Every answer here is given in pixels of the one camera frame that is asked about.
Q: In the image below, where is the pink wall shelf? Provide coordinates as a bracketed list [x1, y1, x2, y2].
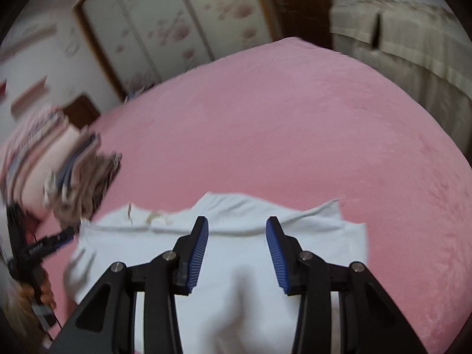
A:
[9, 76, 49, 119]

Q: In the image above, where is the floral sliding door wardrobe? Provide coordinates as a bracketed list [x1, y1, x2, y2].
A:
[74, 0, 281, 100]

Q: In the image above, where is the pink bed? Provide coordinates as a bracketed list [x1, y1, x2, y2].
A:
[44, 37, 467, 354]

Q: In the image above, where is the dark wooden headboard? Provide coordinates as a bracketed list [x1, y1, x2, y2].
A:
[61, 95, 102, 130]

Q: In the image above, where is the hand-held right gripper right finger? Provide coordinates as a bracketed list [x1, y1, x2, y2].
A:
[265, 216, 428, 354]

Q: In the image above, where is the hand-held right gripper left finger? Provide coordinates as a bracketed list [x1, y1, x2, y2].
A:
[48, 216, 209, 354]

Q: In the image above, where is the beige folded garment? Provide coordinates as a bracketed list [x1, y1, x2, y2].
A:
[44, 155, 119, 225]

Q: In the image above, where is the dark brown folded garment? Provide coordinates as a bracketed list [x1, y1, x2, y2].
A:
[92, 150, 123, 214]

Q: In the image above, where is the brown wooden door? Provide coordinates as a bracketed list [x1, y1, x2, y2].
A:
[251, 0, 335, 51]

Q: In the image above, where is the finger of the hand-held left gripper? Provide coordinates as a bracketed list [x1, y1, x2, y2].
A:
[27, 227, 76, 260]
[5, 203, 27, 262]

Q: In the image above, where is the beige lace covered furniture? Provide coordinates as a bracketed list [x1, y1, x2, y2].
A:
[328, 0, 472, 144]

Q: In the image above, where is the white printed sweatshirt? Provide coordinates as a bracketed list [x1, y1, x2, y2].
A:
[63, 192, 369, 354]

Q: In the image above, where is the pink striped folded quilt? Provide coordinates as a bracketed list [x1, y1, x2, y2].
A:
[0, 105, 71, 207]

